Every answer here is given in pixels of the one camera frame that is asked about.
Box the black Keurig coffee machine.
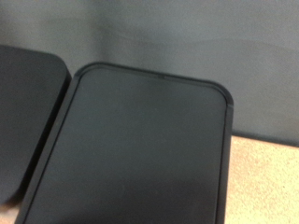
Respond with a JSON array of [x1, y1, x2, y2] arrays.
[[0, 45, 235, 224]]

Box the grey partition panel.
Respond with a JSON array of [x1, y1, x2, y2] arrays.
[[0, 0, 299, 147]]

